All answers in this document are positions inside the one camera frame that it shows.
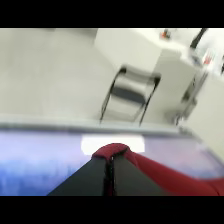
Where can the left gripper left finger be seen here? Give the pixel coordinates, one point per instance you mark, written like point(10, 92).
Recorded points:
point(85, 180)

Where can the white desk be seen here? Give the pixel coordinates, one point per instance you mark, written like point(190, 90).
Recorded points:
point(186, 66)

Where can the red garment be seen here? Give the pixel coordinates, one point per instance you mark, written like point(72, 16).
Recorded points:
point(166, 175)

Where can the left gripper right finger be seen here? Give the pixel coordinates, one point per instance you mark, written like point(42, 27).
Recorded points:
point(133, 181)

